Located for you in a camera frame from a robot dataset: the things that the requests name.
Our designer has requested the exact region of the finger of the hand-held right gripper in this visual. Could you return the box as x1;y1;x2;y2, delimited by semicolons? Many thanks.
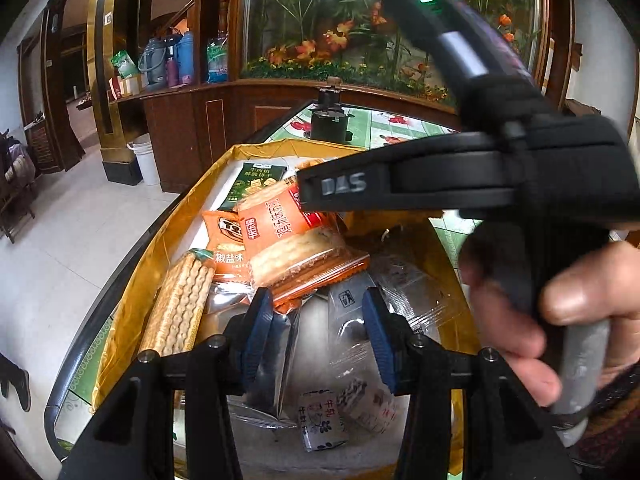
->
297;132;516;221

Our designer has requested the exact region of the green fruit printed tablecloth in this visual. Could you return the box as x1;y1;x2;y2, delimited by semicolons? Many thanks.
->
62;102;640;411

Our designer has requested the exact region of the wooden cabinet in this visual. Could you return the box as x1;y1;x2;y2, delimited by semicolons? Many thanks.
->
107;77;471;193

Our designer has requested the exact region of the gold pillar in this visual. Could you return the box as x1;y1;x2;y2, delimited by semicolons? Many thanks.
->
87;0;146;186

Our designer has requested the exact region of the orange packet with brown logo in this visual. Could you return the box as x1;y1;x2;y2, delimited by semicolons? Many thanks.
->
201;209;252;282

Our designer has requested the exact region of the orange cracker packet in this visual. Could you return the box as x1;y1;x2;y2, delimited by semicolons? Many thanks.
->
236;159;372;311

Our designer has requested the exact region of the green snack packet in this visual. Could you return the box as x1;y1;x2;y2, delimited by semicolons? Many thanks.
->
220;161;287;212

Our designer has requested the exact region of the person's leg with shoe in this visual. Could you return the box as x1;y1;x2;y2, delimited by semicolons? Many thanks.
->
0;352;32;413

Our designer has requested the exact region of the black table edge rail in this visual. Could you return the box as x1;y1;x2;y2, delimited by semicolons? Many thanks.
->
44;100;321;461

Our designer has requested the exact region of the silver foil packet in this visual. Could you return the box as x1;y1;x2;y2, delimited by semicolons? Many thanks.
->
200;280;256;341
227;305;301;428

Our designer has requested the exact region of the person's right hand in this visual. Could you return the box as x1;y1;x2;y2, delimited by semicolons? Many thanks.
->
459;232;640;408

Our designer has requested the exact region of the large black motor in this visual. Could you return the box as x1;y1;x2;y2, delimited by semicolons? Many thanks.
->
307;105;356;143

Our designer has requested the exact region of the artificial flower display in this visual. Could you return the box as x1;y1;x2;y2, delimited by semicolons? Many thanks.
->
240;0;551;106

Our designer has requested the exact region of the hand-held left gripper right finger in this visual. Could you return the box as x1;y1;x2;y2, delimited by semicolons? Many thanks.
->
362;287;581;480

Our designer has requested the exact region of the white bucket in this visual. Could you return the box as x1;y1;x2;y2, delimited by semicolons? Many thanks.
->
126;133;161;187

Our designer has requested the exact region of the clear plastic packet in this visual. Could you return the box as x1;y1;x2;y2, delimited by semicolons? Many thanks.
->
327;255;451;381

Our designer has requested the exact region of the grey-blue thermos jug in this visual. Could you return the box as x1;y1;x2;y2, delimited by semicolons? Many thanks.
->
138;37;168;88

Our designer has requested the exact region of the blue plastic bag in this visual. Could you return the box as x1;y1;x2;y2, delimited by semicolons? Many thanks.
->
206;35;230;84

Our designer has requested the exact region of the blue thermos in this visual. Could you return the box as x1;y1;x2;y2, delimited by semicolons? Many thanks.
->
176;31;196;86

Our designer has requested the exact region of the white candy packet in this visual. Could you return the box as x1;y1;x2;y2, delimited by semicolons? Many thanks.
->
336;377;397;434
297;389;349;453

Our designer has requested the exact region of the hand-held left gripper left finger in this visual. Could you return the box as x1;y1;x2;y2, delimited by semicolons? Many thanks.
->
57;287;275;480

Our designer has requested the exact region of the long cracker packet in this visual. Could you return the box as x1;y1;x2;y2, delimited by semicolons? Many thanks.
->
139;249;216;358

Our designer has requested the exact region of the wicker basket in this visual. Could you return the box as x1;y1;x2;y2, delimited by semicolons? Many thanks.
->
22;120;53;173

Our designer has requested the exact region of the green bag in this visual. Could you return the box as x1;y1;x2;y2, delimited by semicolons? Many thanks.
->
111;50;140;80

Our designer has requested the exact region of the white foam box yellow tape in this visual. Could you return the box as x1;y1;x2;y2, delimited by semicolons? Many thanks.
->
92;140;481;480

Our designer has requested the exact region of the wooden chair with cloth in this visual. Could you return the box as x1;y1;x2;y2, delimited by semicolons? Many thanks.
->
0;130;38;243

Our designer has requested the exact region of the red and white box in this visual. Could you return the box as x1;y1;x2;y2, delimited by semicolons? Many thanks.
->
109;75;143;102

